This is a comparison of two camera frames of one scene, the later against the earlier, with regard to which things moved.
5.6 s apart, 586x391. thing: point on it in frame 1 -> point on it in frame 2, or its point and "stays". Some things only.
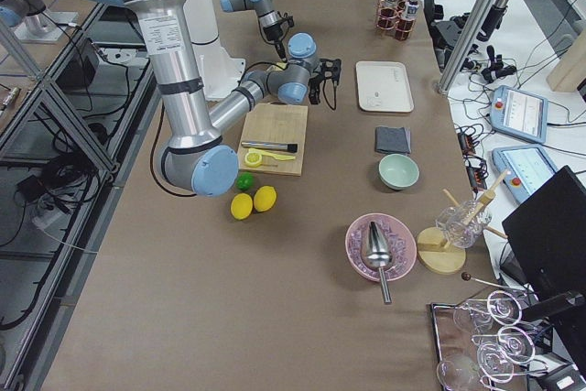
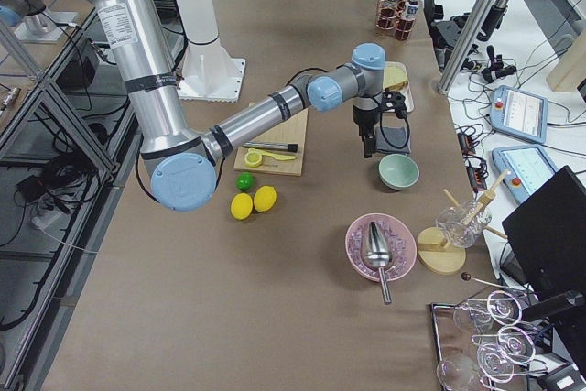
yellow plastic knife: x=277 y=157 stays
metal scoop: x=379 y=255 stays
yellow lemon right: x=265 y=198 stays
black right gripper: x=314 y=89 -> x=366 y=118
